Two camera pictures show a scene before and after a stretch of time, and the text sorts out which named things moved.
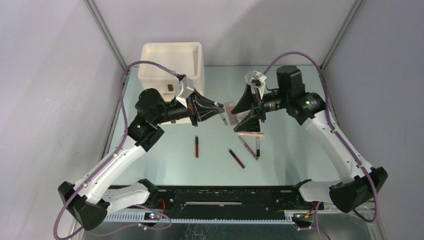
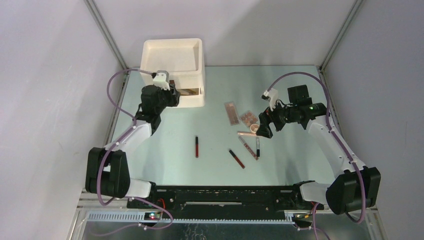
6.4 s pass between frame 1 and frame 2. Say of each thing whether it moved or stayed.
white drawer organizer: stayed
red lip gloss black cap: stayed
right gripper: moved
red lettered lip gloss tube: stayed
